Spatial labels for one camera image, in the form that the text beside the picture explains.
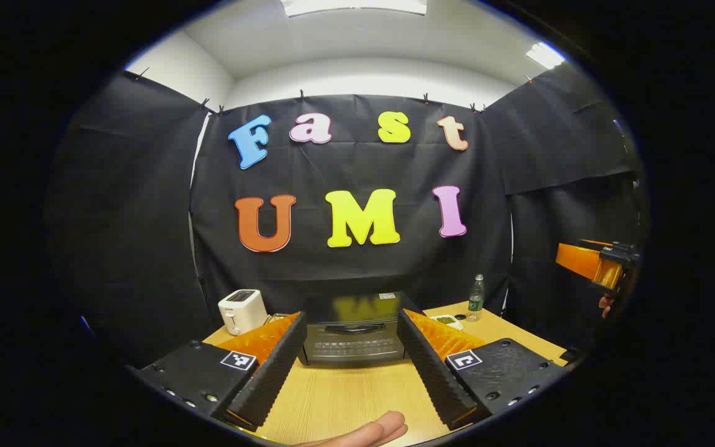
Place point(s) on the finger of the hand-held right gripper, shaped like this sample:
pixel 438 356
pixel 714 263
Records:
pixel 594 243
pixel 578 259

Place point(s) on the large ceiling light panel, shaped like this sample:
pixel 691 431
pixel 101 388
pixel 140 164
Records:
pixel 351 6

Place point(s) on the small black object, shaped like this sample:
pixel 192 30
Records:
pixel 570 355

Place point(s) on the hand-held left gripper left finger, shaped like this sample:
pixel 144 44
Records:
pixel 274 366

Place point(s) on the white divided snack dish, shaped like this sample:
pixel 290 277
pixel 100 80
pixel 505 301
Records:
pixel 447 321

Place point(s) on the black backdrop cloth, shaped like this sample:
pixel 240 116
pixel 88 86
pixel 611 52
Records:
pixel 146 217

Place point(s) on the clear plastic water bottle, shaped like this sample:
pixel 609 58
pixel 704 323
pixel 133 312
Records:
pixel 476 301

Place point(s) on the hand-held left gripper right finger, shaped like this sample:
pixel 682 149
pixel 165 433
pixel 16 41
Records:
pixel 429 366

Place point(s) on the black electric oven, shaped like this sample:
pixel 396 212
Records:
pixel 354 344

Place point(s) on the small ceiling light panel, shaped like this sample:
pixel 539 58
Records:
pixel 545 55

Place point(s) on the white toaster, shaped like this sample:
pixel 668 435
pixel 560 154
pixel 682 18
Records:
pixel 241 310

